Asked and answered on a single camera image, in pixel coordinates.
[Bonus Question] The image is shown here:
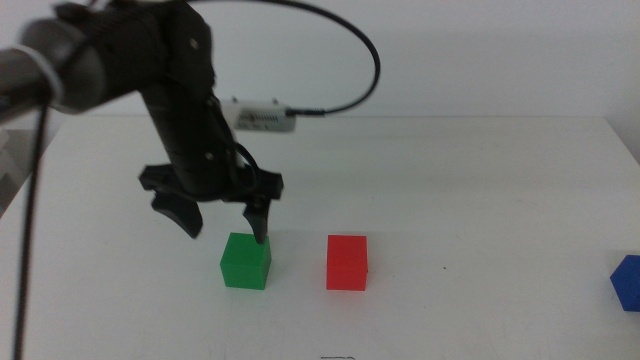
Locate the green cube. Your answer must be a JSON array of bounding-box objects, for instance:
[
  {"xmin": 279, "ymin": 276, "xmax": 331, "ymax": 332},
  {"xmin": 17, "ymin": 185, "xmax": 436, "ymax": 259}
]
[{"xmin": 219, "ymin": 232, "xmax": 273, "ymax": 291}]

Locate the red cube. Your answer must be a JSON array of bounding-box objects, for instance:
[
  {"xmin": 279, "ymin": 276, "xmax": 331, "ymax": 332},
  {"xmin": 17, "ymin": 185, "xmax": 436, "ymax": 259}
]
[{"xmin": 325, "ymin": 234, "xmax": 370, "ymax": 292}]

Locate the blue cube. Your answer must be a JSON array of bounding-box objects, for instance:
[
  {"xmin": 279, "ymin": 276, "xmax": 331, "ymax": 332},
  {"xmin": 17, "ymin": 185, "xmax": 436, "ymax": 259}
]
[{"xmin": 609, "ymin": 254, "xmax": 640, "ymax": 313}]

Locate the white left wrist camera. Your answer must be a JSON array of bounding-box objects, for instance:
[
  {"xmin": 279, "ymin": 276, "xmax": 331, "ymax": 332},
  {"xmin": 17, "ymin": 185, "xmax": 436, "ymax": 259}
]
[{"xmin": 219, "ymin": 97, "xmax": 298, "ymax": 134}]

